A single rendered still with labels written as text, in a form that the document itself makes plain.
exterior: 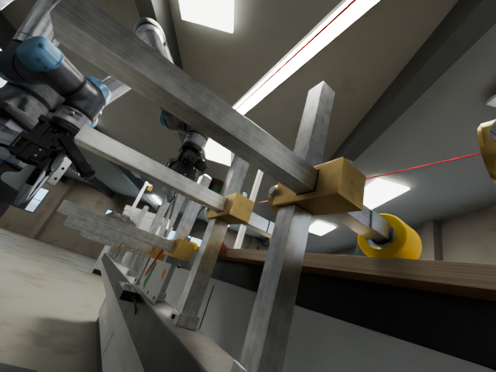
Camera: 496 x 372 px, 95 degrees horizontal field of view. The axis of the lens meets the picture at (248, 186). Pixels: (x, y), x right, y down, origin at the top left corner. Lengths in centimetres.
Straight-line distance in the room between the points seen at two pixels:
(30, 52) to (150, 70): 50
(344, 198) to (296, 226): 8
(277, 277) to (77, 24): 30
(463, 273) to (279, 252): 21
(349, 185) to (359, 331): 27
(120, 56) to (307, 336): 53
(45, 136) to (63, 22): 52
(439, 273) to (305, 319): 27
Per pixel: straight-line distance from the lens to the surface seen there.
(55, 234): 1489
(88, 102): 75
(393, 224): 44
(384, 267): 41
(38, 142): 71
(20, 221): 1612
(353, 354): 49
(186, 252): 69
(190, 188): 47
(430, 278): 39
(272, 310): 30
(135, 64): 24
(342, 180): 28
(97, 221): 69
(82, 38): 25
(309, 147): 37
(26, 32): 87
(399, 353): 46
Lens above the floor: 80
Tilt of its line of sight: 24 degrees up
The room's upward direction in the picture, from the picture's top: 18 degrees clockwise
